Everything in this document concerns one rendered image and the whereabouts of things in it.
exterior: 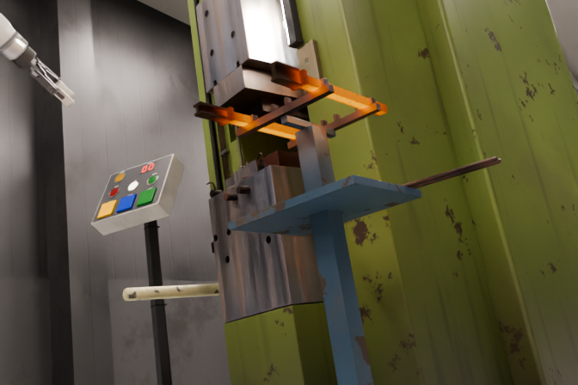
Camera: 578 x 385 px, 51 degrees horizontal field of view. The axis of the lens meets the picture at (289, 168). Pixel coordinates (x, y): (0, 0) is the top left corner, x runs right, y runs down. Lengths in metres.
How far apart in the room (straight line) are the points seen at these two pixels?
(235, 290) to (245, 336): 0.16
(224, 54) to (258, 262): 0.84
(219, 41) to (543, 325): 1.53
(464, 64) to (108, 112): 3.49
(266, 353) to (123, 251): 3.03
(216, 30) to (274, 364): 1.28
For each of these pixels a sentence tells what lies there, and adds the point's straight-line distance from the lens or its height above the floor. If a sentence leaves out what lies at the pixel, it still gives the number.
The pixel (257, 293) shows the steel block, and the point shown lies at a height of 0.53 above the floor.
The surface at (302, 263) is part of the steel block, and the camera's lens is 1.91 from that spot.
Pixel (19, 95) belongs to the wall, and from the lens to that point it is 4.78.
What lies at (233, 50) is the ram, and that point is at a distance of 2.32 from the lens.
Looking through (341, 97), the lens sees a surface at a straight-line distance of 1.55.
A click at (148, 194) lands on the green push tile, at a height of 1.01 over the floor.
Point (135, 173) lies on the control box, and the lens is 2.63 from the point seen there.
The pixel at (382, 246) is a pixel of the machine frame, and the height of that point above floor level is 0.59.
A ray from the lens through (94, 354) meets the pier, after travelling 4.28.
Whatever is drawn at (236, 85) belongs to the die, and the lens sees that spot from 2.26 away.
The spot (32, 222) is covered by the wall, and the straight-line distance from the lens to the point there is 4.48.
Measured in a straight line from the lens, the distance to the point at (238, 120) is 1.58.
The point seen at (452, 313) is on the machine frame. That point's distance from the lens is 1.96.
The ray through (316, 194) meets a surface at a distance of 1.38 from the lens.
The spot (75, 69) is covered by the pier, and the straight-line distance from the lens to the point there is 4.85.
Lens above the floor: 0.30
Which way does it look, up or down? 18 degrees up
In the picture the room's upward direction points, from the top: 9 degrees counter-clockwise
